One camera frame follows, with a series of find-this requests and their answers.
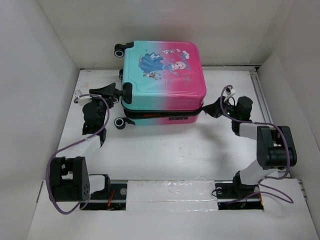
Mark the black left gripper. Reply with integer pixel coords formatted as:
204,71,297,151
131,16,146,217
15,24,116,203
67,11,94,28
88,83,116,127

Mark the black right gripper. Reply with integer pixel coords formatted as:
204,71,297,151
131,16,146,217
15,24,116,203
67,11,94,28
201,95,239,120

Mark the orange patterned towel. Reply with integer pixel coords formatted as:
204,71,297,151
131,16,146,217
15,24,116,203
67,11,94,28
142,113,162,118

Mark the pink teal kids suitcase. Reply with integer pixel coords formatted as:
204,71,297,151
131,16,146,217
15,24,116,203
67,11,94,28
114,40,207,130

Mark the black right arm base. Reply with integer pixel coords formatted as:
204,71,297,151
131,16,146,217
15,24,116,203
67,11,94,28
211,171,264,211

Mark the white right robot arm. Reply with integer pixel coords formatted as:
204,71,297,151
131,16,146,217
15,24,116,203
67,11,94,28
202,96,298,197

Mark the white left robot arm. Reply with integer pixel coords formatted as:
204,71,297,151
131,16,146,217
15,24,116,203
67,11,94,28
47,83,120,202

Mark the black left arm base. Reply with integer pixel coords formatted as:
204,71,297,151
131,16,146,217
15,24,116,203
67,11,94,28
79,174,128,211

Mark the white foam cover panel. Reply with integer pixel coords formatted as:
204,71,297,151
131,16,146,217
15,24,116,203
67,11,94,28
126,179,218,212

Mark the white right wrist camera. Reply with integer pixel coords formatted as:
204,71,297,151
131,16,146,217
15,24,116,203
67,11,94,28
223,85,236,102

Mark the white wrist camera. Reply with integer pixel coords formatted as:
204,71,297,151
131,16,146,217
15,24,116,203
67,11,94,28
223,85,236,102
73,89,91,107

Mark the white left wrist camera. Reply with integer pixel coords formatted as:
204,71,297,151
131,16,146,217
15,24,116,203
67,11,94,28
73,89,91,107

